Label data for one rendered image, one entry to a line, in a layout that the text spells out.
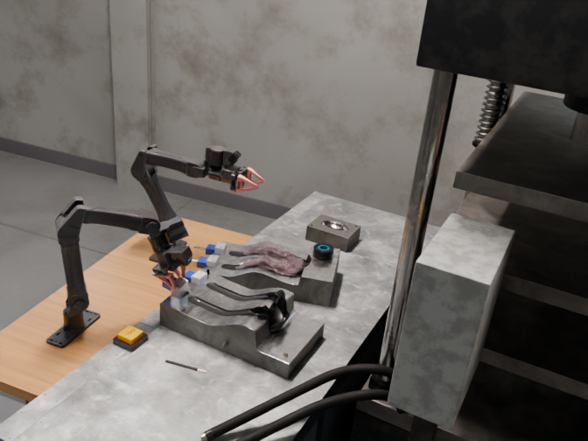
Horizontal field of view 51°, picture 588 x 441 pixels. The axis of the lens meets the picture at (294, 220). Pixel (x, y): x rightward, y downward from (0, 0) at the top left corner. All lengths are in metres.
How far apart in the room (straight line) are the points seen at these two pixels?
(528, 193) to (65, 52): 4.23
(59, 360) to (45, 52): 3.68
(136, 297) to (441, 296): 1.31
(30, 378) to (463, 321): 1.29
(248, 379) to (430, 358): 0.73
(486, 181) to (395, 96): 2.56
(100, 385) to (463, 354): 1.09
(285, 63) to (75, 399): 2.97
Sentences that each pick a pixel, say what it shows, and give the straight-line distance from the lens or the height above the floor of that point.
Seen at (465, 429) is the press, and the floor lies 0.78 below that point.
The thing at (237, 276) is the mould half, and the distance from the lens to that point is 2.36.
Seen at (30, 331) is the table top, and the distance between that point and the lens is 2.26.
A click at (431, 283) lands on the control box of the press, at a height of 1.43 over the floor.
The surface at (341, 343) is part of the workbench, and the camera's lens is 2.18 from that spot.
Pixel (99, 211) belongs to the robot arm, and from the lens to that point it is 1.99.
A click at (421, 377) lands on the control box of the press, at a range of 1.50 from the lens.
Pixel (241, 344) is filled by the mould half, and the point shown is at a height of 0.86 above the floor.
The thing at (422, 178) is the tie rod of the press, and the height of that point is 1.52.
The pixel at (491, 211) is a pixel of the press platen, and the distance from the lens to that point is 2.14.
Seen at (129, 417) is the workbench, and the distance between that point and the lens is 1.89.
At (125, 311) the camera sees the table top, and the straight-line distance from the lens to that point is 2.29.
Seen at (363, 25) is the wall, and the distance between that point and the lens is 4.17.
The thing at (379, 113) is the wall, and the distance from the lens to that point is 4.24.
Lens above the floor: 2.11
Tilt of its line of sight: 26 degrees down
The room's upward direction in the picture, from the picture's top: 6 degrees clockwise
